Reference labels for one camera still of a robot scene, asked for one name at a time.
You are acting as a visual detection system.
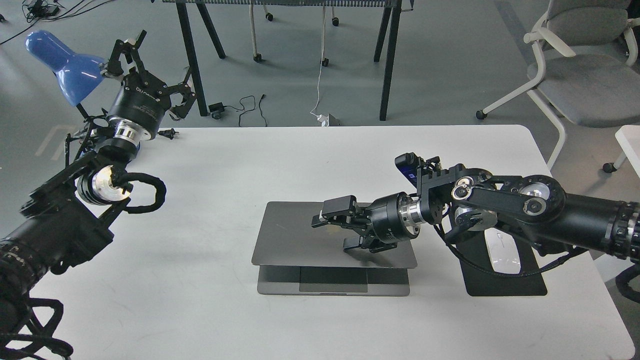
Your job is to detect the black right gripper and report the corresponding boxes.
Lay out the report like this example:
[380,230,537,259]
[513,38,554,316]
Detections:
[311,192,420,253]

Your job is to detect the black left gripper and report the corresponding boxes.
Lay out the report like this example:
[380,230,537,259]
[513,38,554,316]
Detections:
[102,29,196,136]

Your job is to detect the grey laptop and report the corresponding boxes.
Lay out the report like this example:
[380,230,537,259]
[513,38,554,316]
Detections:
[251,202,418,297]

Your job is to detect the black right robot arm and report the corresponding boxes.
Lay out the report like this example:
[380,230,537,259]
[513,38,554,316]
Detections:
[311,152,640,302]

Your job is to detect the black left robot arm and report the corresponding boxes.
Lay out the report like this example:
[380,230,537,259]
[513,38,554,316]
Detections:
[0,30,196,360]

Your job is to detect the black power plug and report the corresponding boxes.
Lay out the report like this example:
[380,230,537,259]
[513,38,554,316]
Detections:
[157,128,180,140]

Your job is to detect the blue desk lamp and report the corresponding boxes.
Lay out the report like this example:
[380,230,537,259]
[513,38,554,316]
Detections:
[25,30,105,119]

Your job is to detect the black mouse pad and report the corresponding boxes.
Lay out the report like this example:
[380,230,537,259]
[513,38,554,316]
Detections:
[457,227,548,297]

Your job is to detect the white computer mouse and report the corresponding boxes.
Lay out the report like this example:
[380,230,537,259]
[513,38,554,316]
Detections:
[484,228,521,275]

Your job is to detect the black leg background table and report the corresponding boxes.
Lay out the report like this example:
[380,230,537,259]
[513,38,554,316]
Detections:
[162,0,414,122]

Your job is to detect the grey office chair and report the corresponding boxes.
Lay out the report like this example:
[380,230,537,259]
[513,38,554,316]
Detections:
[475,0,640,168]

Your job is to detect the white side table edge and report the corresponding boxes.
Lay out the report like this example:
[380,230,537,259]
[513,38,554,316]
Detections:
[614,125,640,177]

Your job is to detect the black power adapter cable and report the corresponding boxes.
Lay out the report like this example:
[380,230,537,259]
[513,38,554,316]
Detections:
[208,94,268,128]

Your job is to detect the white charger cable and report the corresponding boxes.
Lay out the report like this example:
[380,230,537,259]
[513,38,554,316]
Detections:
[309,5,342,127]

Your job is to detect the black floor cable bundle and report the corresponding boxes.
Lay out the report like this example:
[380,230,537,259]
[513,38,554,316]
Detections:
[0,0,117,47]

